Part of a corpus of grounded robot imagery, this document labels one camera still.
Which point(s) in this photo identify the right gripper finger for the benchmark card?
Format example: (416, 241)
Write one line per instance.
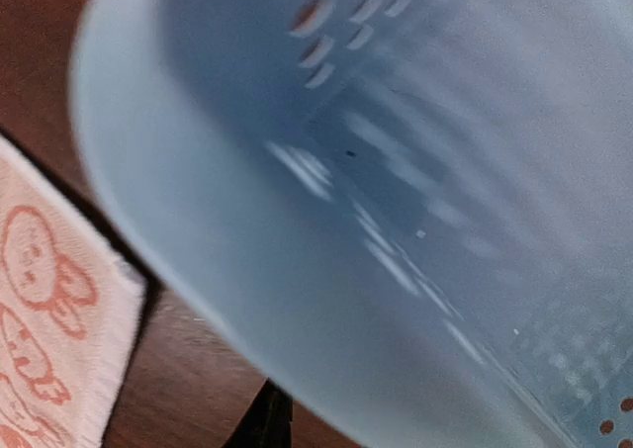
(268, 421)

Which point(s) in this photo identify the orange patterned towel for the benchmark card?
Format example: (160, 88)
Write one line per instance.
(70, 311)

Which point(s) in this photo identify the light blue plastic basket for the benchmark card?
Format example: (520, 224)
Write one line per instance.
(415, 216)

